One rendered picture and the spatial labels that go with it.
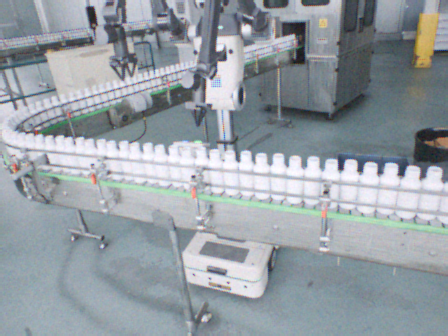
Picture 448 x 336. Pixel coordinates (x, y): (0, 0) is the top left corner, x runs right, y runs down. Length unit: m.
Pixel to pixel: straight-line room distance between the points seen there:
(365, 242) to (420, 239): 0.16
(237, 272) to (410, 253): 1.08
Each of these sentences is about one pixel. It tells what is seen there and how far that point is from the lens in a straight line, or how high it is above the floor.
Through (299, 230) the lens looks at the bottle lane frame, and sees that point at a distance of 1.21.
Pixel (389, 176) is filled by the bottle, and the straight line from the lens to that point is 1.12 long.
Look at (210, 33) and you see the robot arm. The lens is 1.33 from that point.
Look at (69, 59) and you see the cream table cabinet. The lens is 5.05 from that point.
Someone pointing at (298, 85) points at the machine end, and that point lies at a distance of 4.97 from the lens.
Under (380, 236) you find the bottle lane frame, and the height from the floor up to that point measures 0.94.
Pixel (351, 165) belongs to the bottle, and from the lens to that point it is 1.10.
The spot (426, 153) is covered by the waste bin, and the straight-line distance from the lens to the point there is 2.73.
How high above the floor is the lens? 1.66
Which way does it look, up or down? 26 degrees down
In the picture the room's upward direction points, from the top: 5 degrees counter-clockwise
